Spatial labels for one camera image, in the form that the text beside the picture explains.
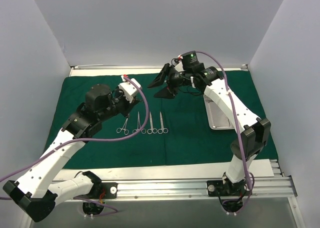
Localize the rear aluminium rail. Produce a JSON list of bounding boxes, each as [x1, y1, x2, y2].
[[71, 64, 103, 69]]

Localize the steel hemostat forceps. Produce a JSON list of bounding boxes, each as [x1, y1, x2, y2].
[[132, 112, 147, 134], [116, 118, 129, 135]]

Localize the dark green surgical cloth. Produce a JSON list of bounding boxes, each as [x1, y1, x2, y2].
[[44, 71, 266, 170]]

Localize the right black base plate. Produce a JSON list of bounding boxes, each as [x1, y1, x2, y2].
[[206, 179, 250, 197]]

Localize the front aluminium rail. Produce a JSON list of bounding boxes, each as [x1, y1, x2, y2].
[[26, 174, 298, 203]]

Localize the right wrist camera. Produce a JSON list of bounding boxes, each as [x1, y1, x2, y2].
[[173, 51, 205, 73]]

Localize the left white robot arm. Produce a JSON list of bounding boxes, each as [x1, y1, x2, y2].
[[3, 80, 141, 222]]

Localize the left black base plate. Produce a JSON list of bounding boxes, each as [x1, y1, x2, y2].
[[93, 182, 118, 199]]

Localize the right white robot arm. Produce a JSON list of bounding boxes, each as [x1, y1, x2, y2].
[[148, 63, 271, 195]]

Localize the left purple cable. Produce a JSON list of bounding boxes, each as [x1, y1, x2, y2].
[[0, 77, 149, 215]]

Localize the steel instrument tray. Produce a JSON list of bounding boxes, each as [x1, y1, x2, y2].
[[203, 95, 234, 130]]

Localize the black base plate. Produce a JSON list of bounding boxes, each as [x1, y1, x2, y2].
[[206, 179, 250, 197], [93, 182, 118, 199]]

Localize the steel surgical scissors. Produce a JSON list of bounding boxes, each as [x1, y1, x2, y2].
[[147, 112, 158, 135], [157, 112, 169, 134]]

